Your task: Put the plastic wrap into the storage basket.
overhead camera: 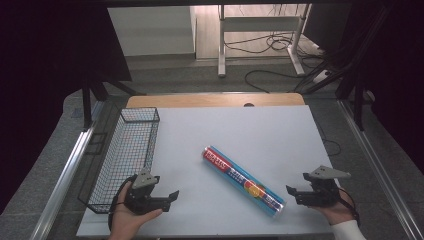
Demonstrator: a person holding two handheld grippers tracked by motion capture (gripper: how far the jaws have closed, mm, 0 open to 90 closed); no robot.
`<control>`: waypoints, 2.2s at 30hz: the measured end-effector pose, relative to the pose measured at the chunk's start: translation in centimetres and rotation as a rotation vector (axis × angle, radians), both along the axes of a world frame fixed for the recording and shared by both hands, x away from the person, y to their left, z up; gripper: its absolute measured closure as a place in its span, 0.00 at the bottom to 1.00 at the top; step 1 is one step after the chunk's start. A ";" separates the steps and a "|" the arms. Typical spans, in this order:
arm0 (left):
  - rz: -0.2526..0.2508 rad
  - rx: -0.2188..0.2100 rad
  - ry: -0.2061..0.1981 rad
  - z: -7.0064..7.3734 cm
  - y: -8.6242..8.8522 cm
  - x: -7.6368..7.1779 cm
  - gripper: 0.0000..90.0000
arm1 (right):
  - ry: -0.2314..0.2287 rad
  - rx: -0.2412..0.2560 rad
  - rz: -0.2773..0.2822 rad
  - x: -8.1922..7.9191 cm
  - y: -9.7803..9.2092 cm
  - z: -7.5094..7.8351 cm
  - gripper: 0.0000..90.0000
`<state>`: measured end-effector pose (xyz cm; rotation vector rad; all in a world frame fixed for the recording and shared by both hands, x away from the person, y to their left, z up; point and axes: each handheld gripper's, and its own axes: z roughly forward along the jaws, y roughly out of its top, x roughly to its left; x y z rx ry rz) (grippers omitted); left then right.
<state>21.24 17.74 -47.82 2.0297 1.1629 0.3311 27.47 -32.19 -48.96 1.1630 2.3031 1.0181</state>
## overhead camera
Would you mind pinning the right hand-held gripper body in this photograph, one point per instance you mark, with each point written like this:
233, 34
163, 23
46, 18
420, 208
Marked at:
321, 191

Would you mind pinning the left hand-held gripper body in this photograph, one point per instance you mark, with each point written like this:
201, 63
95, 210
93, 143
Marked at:
141, 196

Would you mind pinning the person's right hand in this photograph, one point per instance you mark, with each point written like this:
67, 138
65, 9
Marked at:
335, 213

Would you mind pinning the person's left hand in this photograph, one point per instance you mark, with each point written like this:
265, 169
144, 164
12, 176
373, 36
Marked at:
128, 221

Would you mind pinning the blue foil roll box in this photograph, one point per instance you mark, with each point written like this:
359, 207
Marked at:
245, 181

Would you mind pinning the white table mat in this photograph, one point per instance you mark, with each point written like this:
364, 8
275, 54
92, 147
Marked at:
233, 133

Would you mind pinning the black metal stand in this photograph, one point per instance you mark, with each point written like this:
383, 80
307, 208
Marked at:
88, 103
358, 96

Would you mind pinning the white power strip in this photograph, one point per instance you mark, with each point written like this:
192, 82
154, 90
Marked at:
321, 76

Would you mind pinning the black curtain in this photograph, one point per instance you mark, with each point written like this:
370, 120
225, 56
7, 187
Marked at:
50, 66
400, 73

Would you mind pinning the white cabinet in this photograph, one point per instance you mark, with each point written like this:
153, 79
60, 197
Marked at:
151, 30

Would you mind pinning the aluminium rail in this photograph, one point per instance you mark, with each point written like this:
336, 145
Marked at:
380, 166
63, 180

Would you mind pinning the white metal desk frame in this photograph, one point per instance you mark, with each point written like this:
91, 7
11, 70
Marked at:
260, 24

